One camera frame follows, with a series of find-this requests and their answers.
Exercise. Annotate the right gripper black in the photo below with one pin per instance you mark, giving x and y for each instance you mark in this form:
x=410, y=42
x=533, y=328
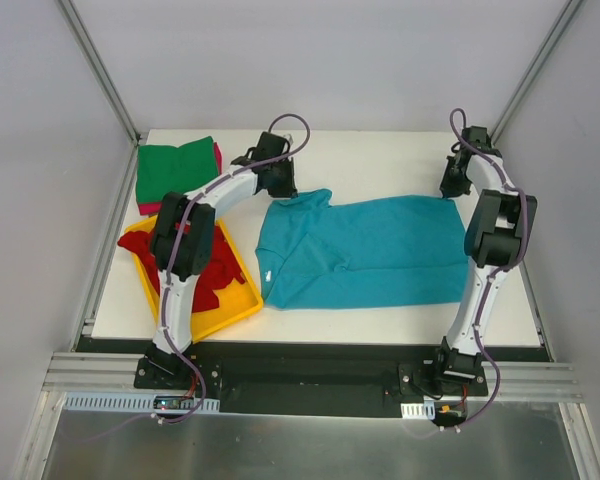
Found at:
x=452, y=182

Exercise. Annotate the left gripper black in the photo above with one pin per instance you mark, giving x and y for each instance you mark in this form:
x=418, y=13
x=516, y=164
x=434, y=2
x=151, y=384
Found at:
x=281, y=181

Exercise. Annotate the teal t shirt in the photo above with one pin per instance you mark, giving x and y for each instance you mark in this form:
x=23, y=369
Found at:
x=388, y=252

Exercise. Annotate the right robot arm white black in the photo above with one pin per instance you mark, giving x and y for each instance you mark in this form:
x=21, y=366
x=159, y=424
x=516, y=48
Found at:
x=495, y=242

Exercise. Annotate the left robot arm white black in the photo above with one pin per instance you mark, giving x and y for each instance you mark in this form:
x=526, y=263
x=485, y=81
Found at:
x=182, y=241

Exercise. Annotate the red t shirt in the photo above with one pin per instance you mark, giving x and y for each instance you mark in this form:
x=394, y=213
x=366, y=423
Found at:
x=221, y=271

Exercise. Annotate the folded green t shirt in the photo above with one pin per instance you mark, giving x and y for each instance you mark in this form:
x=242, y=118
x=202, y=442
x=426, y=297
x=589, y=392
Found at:
x=176, y=171

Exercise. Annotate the folded pink t shirt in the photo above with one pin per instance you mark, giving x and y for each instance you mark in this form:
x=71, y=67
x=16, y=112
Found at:
x=219, y=160

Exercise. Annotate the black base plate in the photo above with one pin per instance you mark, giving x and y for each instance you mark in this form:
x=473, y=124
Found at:
x=338, y=380

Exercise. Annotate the right aluminium frame post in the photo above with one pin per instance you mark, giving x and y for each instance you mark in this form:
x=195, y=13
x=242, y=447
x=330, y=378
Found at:
x=548, y=46

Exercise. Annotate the aluminium frame post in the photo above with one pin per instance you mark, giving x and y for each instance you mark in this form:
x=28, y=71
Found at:
x=83, y=39
x=548, y=46

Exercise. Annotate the right white cable duct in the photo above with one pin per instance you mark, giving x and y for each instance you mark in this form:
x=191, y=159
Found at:
x=418, y=411

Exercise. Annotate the white cable duct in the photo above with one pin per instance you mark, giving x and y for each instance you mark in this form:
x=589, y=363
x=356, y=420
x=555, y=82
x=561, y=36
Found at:
x=418, y=411
x=138, y=403

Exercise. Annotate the left aluminium frame post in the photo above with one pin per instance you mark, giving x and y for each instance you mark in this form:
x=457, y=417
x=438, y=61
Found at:
x=83, y=39

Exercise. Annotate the front aluminium rail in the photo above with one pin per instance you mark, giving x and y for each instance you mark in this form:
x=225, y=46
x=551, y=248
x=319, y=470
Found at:
x=91, y=372

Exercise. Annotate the left white cable duct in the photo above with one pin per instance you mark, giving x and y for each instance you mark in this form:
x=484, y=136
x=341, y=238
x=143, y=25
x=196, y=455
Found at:
x=138, y=403

